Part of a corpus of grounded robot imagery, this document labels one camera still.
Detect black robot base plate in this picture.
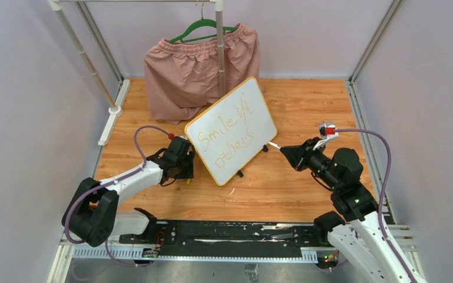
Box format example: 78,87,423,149
60,219,411,263

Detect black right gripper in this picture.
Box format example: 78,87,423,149
281,136,340,190

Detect metal whiteboard stand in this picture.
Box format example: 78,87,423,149
236,144,269,178

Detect pink shorts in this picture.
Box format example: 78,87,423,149
144,24,261,124

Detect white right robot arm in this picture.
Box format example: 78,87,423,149
280,138,425,282

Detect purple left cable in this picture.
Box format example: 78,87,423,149
63,125,176,268

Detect yellow framed whiteboard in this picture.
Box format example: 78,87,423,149
184,77,278,186

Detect white clothes rack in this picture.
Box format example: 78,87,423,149
47,0,226,147

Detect white whiteboard marker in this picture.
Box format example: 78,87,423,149
268,141,281,149

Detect aluminium cage frame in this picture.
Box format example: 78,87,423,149
88,1,392,222

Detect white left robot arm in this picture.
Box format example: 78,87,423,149
61,136,195,247

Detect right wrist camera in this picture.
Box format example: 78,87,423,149
313,121,339,151

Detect green clothes hanger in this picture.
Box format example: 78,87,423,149
167,8,239,44

